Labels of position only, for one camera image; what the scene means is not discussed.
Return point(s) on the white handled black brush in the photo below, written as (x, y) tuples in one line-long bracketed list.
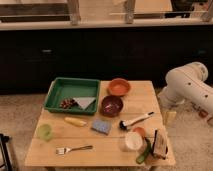
[(126, 124)]

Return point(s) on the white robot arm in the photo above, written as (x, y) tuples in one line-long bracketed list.
[(187, 82)]

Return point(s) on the orange red bowl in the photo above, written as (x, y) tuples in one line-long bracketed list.
[(119, 87)]

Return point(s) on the dark maroon bowl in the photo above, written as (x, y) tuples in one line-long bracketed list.
[(111, 106)]

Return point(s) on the grey folded cloth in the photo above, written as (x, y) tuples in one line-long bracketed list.
[(84, 102)]

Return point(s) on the blue sponge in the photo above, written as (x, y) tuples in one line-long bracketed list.
[(101, 126)]

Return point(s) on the brown pine cone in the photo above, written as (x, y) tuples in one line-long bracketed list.
[(68, 103)]

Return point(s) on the green plastic tray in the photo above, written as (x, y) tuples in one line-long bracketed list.
[(72, 88)]

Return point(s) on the orange round fruit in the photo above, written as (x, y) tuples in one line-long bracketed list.
[(140, 131)]

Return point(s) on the white cup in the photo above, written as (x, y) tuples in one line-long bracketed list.
[(133, 141)]

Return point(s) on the light green cup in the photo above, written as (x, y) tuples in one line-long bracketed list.
[(44, 132)]

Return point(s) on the green cucumber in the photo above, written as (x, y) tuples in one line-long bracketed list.
[(142, 157)]

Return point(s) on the silver fork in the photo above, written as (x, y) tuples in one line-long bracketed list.
[(65, 150)]

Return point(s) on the wooden dish rack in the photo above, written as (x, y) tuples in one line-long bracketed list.
[(159, 148)]

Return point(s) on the black stand left edge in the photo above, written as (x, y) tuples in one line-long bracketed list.
[(4, 152)]

